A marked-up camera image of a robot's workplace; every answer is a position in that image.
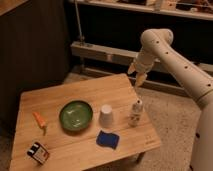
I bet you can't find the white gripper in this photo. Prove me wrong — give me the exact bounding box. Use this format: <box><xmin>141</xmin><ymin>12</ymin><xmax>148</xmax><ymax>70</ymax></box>
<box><xmin>127</xmin><ymin>50</ymin><xmax>155</xmax><ymax>87</ymax></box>

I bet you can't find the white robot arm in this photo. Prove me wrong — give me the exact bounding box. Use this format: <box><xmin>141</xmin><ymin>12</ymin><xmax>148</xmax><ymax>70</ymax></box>
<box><xmin>128</xmin><ymin>29</ymin><xmax>213</xmax><ymax>171</ymax></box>

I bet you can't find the grey metal shelf beam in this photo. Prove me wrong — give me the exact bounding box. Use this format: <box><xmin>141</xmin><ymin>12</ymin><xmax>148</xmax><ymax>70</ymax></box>
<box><xmin>71</xmin><ymin>41</ymin><xmax>208</xmax><ymax>76</ymax></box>

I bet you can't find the white small bottle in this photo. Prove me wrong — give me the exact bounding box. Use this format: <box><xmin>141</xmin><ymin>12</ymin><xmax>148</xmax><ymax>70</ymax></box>
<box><xmin>128</xmin><ymin>99</ymin><xmax>143</xmax><ymax>127</ymax></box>

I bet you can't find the metal vertical pole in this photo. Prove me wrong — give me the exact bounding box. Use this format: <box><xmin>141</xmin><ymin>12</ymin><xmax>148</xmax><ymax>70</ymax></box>
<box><xmin>74</xmin><ymin>0</ymin><xmax>85</xmax><ymax>45</ymax></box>

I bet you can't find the blue sponge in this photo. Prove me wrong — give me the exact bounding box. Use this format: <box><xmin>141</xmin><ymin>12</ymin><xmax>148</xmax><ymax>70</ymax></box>
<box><xmin>96</xmin><ymin>131</ymin><xmax>120</xmax><ymax>149</ymax></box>

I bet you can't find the green round plate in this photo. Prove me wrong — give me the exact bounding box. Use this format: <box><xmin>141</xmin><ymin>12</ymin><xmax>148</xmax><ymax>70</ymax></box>
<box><xmin>59</xmin><ymin>100</ymin><xmax>93</xmax><ymax>132</ymax></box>

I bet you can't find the wooden low table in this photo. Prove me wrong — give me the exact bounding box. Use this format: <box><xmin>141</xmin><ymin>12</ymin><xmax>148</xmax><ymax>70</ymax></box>
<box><xmin>9</xmin><ymin>74</ymin><xmax>161</xmax><ymax>171</ymax></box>

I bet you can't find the orange toy carrot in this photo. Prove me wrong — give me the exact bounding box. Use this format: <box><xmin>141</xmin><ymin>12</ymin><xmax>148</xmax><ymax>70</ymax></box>
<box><xmin>33</xmin><ymin>112</ymin><xmax>47</xmax><ymax>135</ymax></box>

